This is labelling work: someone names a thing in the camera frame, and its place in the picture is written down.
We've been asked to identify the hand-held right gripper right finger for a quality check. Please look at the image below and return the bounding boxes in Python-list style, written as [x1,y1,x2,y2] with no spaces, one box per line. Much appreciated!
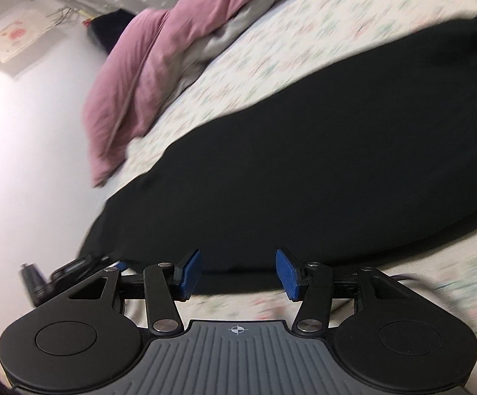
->
[275,248,418,335]

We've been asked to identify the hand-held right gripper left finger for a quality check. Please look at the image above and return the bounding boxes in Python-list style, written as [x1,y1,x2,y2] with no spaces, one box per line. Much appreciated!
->
[67,248,203,335]

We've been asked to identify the black pants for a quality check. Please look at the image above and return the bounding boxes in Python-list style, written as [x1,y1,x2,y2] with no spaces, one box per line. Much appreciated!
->
[76,7,477,293]

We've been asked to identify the pink duvet with grey lining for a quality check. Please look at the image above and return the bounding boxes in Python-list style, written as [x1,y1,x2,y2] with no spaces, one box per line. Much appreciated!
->
[83,0,333,188]

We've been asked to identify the dark hanging garment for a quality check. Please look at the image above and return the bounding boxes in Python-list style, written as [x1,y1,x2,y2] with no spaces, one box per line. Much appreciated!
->
[87,9,141,55]

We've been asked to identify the floral bed sheet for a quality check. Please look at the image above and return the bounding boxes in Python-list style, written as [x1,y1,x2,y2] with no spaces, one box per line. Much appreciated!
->
[98,0,477,335]

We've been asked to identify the dark cable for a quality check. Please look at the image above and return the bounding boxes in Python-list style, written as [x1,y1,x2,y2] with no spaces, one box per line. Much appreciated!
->
[390,273,433,289]

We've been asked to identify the white wall hanging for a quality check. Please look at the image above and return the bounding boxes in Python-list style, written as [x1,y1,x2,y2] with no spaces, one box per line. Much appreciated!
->
[0,7,56,78]

